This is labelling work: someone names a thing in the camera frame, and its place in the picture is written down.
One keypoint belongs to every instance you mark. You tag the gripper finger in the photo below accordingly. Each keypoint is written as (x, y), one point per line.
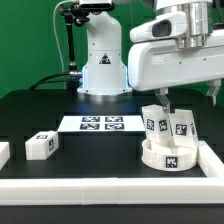
(167, 106)
(213, 89)

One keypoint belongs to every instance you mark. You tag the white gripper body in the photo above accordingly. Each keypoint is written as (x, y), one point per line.
(160, 64)

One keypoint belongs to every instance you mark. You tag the white round stool seat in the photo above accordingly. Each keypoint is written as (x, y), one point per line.
(168, 158)

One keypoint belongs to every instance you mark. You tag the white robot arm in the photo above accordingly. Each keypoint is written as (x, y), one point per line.
(180, 46)

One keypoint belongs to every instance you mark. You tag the white marker sheet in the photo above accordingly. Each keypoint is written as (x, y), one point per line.
(127, 123)

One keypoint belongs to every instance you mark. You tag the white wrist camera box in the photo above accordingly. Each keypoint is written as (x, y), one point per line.
(165, 26)

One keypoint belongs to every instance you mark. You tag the white right fence wall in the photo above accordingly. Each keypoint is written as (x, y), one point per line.
(209, 162)

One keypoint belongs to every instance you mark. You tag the white fence wall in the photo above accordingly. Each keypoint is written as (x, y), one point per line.
(96, 191)
(4, 153)
(209, 162)

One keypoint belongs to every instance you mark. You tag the black camera stand pole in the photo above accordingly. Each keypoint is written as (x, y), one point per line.
(73, 15)

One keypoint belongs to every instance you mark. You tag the white front fence wall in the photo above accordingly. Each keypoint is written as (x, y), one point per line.
(96, 191)

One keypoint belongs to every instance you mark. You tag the white left fence wall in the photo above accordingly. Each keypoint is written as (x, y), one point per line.
(4, 153)

